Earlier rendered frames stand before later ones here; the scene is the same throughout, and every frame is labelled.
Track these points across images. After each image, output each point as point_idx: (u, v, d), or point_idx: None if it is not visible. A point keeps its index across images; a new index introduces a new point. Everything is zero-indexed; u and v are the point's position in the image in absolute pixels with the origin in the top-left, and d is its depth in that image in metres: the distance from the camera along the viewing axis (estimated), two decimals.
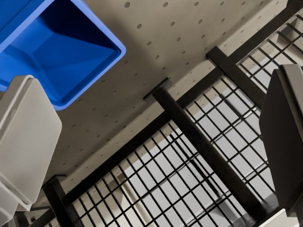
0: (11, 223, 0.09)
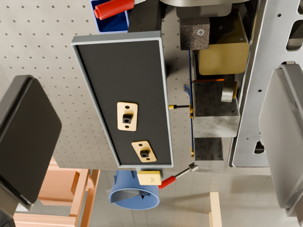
0: (11, 223, 0.09)
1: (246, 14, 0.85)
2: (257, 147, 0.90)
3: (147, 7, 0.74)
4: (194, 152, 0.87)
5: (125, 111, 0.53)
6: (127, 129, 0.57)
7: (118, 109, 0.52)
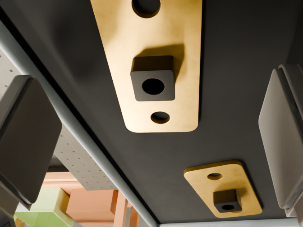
0: (11, 223, 0.09)
1: None
2: None
3: None
4: None
5: (141, 39, 0.10)
6: (164, 128, 0.14)
7: (101, 27, 0.10)
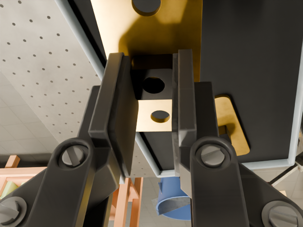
0: (108, 206, 0.09)
1: None
2: None
3: None
4: (299, 133, 0.45)
5: (141, 38, 0.10)
6: (164, 127, 0.14)
7: (101, 25, 0.10)
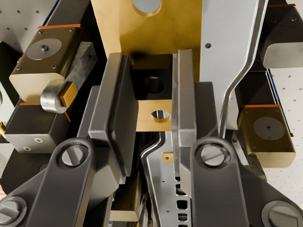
0: (108, 206, 0.09)
1: None
2: None
3: None
4: None
5: (141, 38, 0.10)
6: (164, 127, 0.14)
7: (101, 25, 0.10)
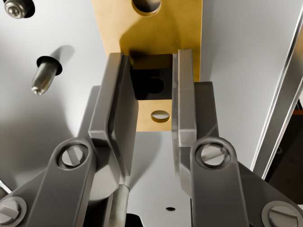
0: (108, 206, 0.09)
1: None
2: None
3: None
4: None
5: (141, 38, 0.10)
6: (164, 127, 0.14)
7: (101, 25, 0.10)
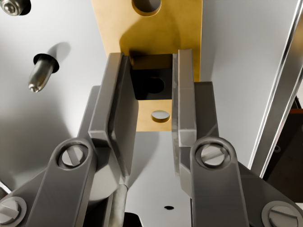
0: (108, 206, 0.09)
1: None
2: None
3: None
4: None
5: (141, 38, 0.10)
6: (164, 127, 0.14)
7: (101, 25, 0.10)
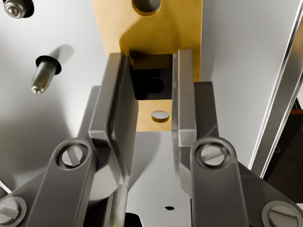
0: (108, 206, 0.09)
1: None
2: None
3: None
4: None
5: (141, 38, 0.10)
6: (164, 127, 0.14)
7: (101, 25, 0.10)
